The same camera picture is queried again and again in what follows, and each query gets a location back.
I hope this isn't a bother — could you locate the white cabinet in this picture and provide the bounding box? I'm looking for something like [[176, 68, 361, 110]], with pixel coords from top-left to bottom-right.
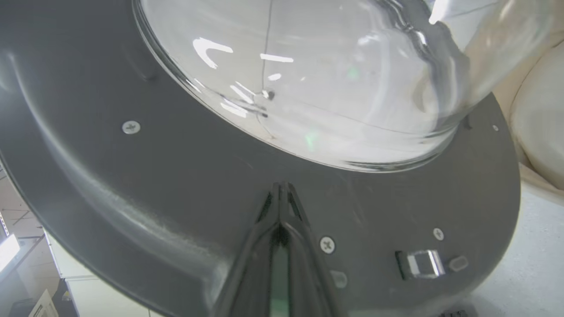
[[43, 228, 164, 317]]

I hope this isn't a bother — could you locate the dark grey glass washing machine door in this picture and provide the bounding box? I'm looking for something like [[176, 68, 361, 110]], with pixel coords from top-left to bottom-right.
[[0, 0, 553, 317]]

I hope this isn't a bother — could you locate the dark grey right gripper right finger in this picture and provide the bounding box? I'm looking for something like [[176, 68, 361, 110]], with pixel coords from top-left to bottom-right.
[[282, 182, 349, 317]]

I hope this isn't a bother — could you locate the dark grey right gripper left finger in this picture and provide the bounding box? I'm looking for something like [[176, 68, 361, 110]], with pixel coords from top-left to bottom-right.
[[213, 182, 282, 317]]

